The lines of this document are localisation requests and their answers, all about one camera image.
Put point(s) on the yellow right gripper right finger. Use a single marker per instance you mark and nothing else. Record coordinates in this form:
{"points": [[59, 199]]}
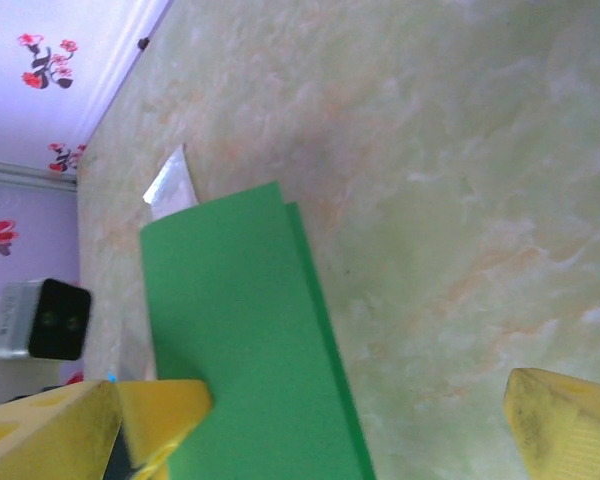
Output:
{"points": [[570, 435]]}

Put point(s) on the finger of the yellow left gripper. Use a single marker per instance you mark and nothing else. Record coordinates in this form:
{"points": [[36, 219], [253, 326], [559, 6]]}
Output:
{"points": [[160, 410]]}

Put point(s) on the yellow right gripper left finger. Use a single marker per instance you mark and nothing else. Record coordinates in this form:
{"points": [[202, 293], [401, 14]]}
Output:
{"points": [[40, 440]]}

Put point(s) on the green paper sheet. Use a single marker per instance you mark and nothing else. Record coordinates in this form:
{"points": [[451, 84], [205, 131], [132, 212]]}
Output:
{"points": [[240, 300]]}

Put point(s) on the clear plastic zip bag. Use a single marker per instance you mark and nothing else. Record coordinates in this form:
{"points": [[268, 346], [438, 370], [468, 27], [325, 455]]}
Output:
{"points": [[172, 192]]}

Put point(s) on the small black bolt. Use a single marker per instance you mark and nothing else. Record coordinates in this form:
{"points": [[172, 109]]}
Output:
{"points": [[142, 44]]}

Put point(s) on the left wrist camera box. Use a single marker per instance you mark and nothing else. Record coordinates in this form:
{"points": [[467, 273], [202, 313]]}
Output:
{"points": [[55, 320]]}

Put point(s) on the aluminium frame post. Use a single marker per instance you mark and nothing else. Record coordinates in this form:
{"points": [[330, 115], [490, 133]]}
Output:
{"points": [[25, 174]]}

